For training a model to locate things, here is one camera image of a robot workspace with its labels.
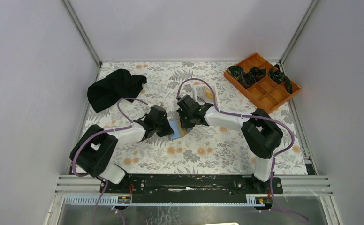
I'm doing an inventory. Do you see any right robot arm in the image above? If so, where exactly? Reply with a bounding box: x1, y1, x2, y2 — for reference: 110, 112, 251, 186
177, 95, 283, 193

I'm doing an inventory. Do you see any grey blue card holder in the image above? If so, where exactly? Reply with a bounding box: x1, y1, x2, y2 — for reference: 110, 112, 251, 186
168, 120, 192, 140

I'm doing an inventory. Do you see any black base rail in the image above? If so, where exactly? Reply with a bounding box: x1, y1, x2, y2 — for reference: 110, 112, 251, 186
100, 174, 283, 204

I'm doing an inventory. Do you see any purple cable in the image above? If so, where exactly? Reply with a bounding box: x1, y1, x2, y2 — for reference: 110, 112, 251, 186
176, 77, 310, 225
71, 97, 150, 225

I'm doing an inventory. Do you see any green yellow rolled tie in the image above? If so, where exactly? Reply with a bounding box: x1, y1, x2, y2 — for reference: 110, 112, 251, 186
227, 65, 245, 79

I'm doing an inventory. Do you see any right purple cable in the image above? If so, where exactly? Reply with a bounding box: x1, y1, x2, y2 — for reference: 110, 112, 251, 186
176, 77, 310, 225

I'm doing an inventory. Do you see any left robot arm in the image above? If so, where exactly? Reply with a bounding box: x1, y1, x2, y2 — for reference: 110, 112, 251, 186
69, 105, 174, 193

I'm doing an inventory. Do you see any white plastic card box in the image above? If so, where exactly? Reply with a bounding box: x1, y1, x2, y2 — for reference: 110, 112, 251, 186
193, 84, 218, 105

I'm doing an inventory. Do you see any orange wooden divider tray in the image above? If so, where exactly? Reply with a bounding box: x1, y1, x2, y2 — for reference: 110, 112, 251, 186
224, 53, 301, 113

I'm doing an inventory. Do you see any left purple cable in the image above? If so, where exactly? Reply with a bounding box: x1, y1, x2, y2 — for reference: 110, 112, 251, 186
71, 97, 150, 225

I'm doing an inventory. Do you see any gold credit card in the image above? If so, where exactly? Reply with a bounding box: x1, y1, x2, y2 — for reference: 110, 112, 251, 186
177, 121, 190, 138

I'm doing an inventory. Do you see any black cloth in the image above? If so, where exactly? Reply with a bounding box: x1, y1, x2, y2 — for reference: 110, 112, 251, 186
87, 69, 147, 113

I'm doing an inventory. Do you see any floral table mat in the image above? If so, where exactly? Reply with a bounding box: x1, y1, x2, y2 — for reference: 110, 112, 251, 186
73, 61, 309, 175

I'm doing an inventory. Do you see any black orange rolled tie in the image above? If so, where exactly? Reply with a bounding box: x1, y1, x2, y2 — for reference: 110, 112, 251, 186
269, 64, 293, 94

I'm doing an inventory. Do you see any stack of cards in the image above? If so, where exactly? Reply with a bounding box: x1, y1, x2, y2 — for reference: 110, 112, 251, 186
196, 86, 214, 102

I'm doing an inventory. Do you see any dark blue rolled tie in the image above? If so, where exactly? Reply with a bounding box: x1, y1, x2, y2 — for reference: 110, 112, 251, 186
238, 67, 266, 89

